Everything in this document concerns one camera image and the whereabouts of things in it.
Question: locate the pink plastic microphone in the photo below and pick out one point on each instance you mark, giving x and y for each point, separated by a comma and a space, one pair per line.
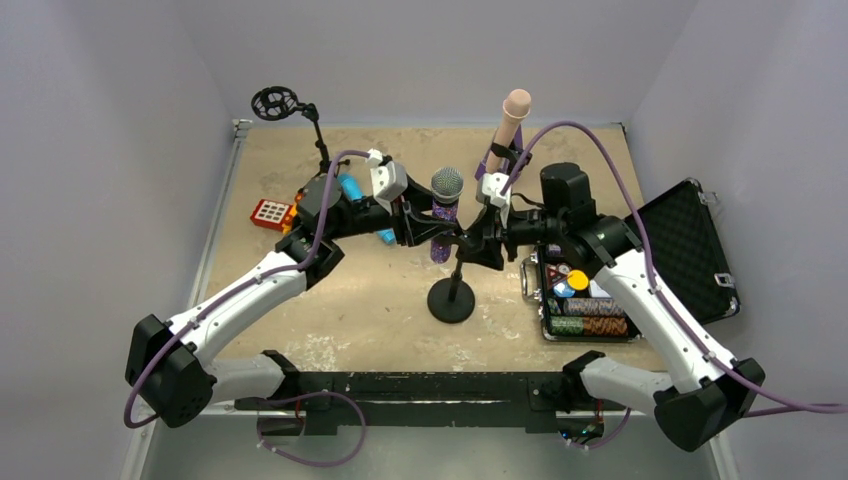
515, 108

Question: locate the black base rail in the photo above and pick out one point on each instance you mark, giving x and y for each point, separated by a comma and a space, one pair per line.
535, 402

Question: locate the black round-base stand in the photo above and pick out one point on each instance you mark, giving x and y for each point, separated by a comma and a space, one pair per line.
451, 300
524, 159

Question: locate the green poker chip roll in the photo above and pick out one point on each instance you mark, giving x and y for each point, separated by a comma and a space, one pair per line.
566, 326

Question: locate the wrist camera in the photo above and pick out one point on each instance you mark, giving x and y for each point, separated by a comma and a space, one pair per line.
492, 189
388, 178

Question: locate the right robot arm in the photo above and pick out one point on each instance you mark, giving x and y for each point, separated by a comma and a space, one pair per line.
704, 389

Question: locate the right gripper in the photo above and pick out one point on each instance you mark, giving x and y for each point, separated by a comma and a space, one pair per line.
497, 232

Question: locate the black round-base stand front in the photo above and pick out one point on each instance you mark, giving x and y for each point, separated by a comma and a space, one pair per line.
524, 159

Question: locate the purple metronome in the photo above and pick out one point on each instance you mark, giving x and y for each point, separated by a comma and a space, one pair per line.
484, 166

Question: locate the purple glitter microphone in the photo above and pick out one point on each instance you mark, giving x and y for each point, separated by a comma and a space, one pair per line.
446, 186

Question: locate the red poker chip roll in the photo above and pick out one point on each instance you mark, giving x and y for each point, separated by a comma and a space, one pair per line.
605, 327

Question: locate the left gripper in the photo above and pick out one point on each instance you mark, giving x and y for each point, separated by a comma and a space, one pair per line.
408, 223

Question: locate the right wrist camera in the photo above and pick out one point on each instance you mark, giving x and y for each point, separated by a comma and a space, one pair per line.
492, 189

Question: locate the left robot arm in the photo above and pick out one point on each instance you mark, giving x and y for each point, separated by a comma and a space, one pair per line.
172, 364

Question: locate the blue plastic microphone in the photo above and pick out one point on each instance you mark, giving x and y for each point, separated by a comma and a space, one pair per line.
353, 192

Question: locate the black poker chip case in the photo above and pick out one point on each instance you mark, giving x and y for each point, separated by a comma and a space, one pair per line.
687, 255

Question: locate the red yellow toy block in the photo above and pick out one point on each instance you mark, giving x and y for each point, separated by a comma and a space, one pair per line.
275, 215

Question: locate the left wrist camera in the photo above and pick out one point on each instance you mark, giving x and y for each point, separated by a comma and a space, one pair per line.
388, 178

